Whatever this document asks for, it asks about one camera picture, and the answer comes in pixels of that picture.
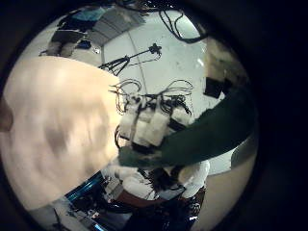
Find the flower bouquet with green wrap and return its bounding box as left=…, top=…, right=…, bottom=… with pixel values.
left=117, top=38, right=260, bottom=169

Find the wooden office desk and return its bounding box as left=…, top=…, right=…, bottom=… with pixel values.
left=39, top=28, right=88, bottom=58

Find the black camera tripod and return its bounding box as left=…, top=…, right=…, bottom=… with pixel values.
left=97, top=42, right=163, bottom=77

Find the black hand cable bundle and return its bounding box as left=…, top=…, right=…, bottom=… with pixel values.
left=158, top=9, right=210, bottom=44

